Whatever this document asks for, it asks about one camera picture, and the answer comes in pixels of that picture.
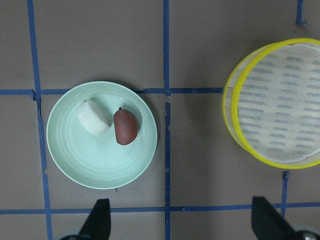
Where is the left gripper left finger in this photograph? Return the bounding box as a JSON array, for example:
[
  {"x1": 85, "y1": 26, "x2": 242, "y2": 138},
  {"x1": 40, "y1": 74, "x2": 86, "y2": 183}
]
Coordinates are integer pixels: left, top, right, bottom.
[{"x1": 78, "y1": 198, "x2": 111, "y2": 240}]

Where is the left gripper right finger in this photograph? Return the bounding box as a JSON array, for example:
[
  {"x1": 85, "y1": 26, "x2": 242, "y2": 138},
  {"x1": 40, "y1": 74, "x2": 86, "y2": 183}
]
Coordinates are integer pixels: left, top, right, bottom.
[{"x1": 251, "y1": 196, "x2": 296, "y2": 240}]

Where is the brown bun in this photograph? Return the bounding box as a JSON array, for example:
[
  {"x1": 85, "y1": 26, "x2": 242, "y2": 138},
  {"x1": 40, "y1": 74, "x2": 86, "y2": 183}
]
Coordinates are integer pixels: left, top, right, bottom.
[{"x1": 113, "y1": 107, "x2": 139, "y2": 146}]

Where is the white bun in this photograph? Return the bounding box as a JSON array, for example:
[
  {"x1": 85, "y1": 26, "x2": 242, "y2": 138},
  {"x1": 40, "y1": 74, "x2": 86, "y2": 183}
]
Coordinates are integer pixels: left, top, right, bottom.
[{"x1": 76, "y1": 100, "x2": 111, "y2": 137}]

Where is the yellow steamer basket centre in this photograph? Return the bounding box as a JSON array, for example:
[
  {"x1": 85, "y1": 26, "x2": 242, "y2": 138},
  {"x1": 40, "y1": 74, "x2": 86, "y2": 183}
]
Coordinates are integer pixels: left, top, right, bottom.
[{"x1": 221, "y1": 38, "x2": 320, "y2": 169}]

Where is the mint green plate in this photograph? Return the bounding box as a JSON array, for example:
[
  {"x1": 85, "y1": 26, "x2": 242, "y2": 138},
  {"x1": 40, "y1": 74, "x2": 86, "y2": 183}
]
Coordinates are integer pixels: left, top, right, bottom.
[{"x1": 46, "y1": 81, "x2": 158, "y2": 190}]

